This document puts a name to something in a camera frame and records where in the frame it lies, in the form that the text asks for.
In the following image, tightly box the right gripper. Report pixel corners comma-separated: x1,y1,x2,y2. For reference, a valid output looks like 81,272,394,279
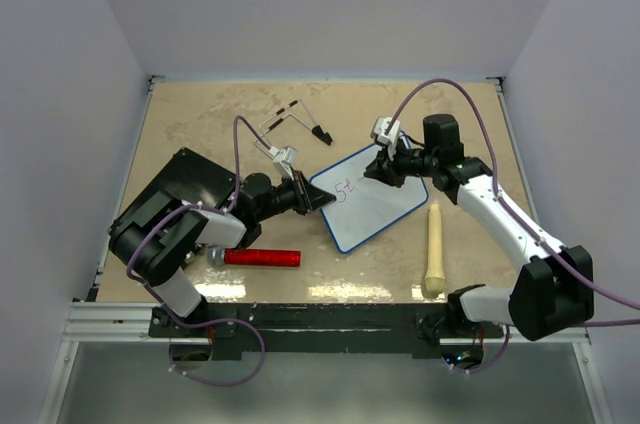
364,135,438,189

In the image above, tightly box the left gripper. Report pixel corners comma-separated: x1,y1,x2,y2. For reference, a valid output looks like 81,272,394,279
256,170,336,222

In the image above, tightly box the blue framed whiteboard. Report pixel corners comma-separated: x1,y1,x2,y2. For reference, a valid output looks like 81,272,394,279
310,144,429,254

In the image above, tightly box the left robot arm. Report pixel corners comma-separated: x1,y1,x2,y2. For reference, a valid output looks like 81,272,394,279
109,170,337,336

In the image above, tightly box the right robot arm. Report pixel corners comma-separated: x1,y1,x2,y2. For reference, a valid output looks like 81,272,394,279
364,114,594,341

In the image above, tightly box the red glitter microphone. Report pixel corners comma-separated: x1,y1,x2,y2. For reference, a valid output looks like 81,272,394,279
206,247,301,268

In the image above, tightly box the black carrying case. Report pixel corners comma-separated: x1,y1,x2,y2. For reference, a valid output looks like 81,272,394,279
109,147,236,237

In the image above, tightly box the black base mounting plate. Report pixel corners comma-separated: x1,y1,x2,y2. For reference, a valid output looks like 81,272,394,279
149,303,503,360

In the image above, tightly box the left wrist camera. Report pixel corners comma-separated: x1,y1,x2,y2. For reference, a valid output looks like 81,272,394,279
268,146,297,180

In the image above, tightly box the wire whiteboard stand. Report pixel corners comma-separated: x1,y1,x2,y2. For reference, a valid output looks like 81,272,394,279
253,99,333,155

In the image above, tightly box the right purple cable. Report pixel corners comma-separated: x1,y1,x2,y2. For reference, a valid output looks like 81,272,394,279
389,78,640,375

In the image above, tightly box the purple cable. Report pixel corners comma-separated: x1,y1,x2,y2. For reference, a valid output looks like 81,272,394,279
389,78,640,375
124,116,281,386

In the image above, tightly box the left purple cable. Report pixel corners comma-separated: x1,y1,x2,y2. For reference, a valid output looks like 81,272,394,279
124,116,281,386

